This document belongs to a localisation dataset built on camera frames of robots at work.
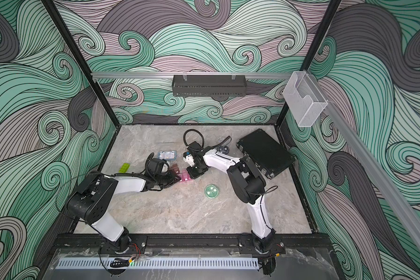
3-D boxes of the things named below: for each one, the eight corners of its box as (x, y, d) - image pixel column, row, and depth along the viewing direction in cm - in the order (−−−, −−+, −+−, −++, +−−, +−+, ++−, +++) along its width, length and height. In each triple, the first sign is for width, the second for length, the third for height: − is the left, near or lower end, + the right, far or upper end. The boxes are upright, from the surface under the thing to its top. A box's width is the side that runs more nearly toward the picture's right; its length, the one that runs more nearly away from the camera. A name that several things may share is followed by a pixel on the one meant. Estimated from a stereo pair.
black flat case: (267, 181, 95) (270, 175, 90) (235, 147, 111) (236, 140, 106) (292, 164, 102) (296, 157, 97) (259, 134, 118) (261, 127, 113)
